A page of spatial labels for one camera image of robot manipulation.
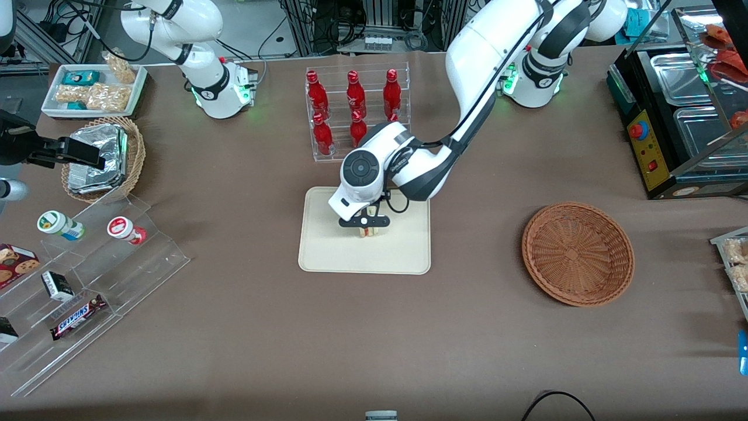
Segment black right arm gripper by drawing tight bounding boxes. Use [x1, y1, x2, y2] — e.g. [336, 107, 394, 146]
[0, 111, 106, 171]

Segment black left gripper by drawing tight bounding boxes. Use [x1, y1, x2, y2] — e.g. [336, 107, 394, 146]
[339, 205, 390, 238]

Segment cream plastic tray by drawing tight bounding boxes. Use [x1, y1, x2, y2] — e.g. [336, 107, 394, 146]
[298, 187, 431, 275]

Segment small tan wicker basket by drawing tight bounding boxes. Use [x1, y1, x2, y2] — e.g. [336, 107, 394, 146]
[61, 117, 147, 204]

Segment white rectangular snack tray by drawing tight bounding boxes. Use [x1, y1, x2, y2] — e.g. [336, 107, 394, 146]
[41, 63, 148, 119]

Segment round brown wicker basket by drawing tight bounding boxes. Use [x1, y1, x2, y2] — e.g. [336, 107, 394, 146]
[522, 202, 635, 308]

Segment silver foil package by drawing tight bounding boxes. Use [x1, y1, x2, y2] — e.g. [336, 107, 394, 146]
[67, 167, 127, 195]
[69, 124, 128, 176]

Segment clear bag of rice crackers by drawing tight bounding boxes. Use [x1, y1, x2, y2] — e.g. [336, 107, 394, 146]
[86, 82, 130, 113]
[56, 85, 94, 106]

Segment green lid yogurt cup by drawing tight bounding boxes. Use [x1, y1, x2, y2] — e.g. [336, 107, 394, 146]
[37, 210, 85, 241]

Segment clear acrylic bottle rack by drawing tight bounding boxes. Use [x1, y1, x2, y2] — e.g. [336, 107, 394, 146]
[305, 61, 411, 163]

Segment red lid yogurt cup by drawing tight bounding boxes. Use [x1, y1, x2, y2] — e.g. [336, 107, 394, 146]
[107, 216, 147, 246]

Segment clear bag of puffed snacks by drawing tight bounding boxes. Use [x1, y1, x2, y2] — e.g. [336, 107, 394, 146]
[102, 50, 138, 84]

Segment chocolate chip cookie box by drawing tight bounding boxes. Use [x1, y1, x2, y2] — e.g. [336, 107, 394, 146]
[0, 243, 41, 291]

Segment clear acrylic stepped display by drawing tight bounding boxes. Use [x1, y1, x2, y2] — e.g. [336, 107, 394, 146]
[0, 193, 191, 398]

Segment small black and white box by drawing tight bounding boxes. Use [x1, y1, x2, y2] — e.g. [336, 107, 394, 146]
[41, 271, 75, 303]

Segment Snickers chocolate bar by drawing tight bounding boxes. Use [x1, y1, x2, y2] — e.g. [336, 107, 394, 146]
[50, 294, 108, 341]

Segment black food warmer yellow panel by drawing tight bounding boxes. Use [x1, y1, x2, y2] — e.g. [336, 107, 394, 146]
[607, 6, 748, 201]

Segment steel pan in warmer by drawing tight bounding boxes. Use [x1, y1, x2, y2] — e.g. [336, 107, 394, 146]
[650, 53, 703, 107]
[674, 106, 748, 168]

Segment teal cloth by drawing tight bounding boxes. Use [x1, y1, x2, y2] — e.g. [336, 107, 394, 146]
[622, 7, 670, 37]

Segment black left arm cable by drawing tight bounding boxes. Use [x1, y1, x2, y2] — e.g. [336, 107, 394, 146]
[383, 0, 556, 215]

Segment black floor cable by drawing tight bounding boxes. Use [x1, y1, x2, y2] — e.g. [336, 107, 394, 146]
[522, 391, 597, 421]

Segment grey wire snack rack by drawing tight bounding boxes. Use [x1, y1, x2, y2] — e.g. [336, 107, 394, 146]
[710, 227, 748, 323]

